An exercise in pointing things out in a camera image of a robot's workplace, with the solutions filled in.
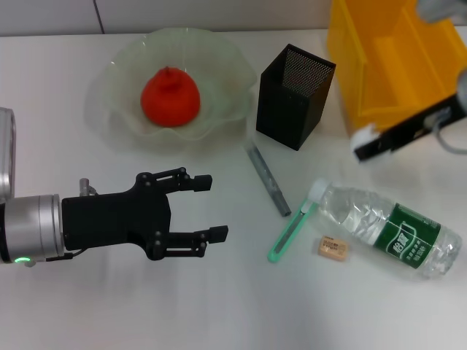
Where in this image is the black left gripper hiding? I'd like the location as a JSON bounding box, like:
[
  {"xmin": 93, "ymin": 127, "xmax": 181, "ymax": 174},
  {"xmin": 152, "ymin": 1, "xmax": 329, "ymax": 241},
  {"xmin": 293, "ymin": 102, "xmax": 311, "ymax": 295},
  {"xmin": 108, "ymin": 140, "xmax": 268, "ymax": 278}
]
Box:
[{"xmin": 61, "ymin": 166, "xmax": 230, "ymax": 261}]

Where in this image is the yellow plastic storage bin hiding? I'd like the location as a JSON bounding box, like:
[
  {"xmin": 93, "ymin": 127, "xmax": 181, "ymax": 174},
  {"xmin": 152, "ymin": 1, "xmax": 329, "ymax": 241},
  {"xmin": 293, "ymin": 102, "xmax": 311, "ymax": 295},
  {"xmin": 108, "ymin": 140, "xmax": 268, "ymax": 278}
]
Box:
[{"xmin": 326, "ymin": 0, "xmax": 467, "ymax": 129}]

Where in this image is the left gripper cable with connector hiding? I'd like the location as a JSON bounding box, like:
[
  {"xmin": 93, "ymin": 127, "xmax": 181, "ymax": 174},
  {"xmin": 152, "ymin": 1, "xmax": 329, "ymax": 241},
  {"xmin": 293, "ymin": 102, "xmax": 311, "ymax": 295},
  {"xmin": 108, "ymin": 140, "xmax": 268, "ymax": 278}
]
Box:
[{"xmin": 45, "ymin": 252, "xmax": 77, "ymax": 263}]

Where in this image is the beige eraser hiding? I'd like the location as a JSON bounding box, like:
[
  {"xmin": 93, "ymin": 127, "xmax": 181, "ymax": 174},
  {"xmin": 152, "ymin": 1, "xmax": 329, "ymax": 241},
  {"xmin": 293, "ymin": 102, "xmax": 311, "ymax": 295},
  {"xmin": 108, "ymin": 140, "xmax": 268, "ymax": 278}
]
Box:
[{"xmin": 315, "ymin": 236, "xmax": 350, "ymax": 262}]

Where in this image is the grey pen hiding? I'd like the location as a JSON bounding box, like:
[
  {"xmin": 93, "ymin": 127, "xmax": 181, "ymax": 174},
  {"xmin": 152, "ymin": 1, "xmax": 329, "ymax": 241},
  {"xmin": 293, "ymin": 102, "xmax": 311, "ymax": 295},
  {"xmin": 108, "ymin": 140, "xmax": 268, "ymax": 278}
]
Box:
[{"xmin": 246, "ymin": 144, "xmax": 292, "ymax": 219}]

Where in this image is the clear water bottle green label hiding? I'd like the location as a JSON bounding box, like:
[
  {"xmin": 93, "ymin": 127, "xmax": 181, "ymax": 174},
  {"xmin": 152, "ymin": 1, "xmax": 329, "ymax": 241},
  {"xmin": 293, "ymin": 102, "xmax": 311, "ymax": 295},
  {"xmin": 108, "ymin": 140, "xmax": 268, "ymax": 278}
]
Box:
[{"xmin": 309, "ymin": 178, "xmax": 463, "ymax": 281}]

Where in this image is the right gripper cable with connector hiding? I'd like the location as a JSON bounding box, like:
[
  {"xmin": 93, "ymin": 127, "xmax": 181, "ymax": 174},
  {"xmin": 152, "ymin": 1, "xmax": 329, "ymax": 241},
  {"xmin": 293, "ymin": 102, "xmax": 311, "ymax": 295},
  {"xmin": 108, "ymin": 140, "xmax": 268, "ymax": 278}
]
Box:
[{"xmin": 433, "ymin": 109, "xmax": 467, "ymax": 155}]

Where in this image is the green utility knife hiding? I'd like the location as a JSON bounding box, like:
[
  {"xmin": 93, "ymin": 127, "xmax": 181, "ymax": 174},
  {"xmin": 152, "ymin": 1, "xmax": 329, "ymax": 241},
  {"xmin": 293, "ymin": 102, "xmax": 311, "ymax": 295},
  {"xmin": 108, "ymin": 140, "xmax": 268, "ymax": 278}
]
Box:
[{"xmin": 267, "ymin": 196, "xmax": 317, "ymax": 264}]

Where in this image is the gripper cable with connector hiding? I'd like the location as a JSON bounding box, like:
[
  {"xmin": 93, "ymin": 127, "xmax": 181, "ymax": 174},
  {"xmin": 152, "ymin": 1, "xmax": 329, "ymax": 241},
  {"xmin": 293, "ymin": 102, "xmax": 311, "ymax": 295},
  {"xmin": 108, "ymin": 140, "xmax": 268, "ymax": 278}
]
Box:
[
  {"xmin": 45, "ymin": 252, "xmax": 77, "ymax": 263},
  {"xmin": 433, "ymin": 109, "xmax": 467, "ymax": 155}
]

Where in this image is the black mesh pen holder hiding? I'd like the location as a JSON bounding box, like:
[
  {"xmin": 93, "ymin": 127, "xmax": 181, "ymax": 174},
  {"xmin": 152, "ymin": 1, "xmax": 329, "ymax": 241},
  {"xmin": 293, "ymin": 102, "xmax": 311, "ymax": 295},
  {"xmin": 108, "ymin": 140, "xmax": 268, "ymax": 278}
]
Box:
[{"xmin": 255, "ymin": 43, "xmax": 336, "ymax": 152}]

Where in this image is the orange fruit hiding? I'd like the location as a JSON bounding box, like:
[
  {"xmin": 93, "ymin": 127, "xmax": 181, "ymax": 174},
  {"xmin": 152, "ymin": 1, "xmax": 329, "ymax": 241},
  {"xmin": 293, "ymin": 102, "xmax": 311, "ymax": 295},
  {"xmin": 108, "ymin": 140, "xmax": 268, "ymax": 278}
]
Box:
[{"xmin": 141, "ymin": 65, "xmax": 201, "ymax": 128}]

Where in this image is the clear glass fruit plate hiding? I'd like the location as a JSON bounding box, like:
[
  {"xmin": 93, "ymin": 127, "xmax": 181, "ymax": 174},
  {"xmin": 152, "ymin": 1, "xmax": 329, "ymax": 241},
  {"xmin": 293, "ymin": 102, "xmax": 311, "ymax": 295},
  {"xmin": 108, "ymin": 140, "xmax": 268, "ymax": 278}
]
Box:
[{"xmin": 85, "ymin": 26, "xmax": 258, "ymax": 153}]

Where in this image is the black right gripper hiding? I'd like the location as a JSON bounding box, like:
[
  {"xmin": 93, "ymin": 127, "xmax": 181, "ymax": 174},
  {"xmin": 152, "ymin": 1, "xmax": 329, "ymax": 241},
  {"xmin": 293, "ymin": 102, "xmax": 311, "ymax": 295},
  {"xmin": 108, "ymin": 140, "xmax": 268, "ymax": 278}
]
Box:
[{"xmin": 355, "ymin": 94, "xmax": 467, "ymax": 163}]

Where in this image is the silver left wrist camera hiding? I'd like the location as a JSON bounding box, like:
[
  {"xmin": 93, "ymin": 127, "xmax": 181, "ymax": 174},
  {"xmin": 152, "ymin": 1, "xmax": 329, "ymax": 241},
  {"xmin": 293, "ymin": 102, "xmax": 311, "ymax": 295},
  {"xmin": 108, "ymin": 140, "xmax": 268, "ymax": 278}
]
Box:
[{"xmin": 0, "ymin": 107, "xmax": 18, "ymax": 200}]

